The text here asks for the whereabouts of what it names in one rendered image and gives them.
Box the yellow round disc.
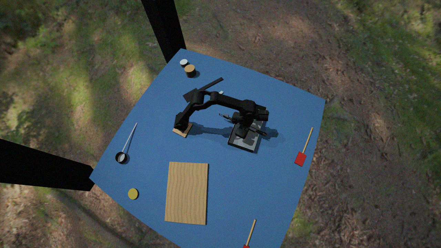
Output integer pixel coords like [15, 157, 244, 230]
[128, 188, 139, 199]

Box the red spatula with wooden handle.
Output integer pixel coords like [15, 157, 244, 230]
[294, 128, 313, 167]

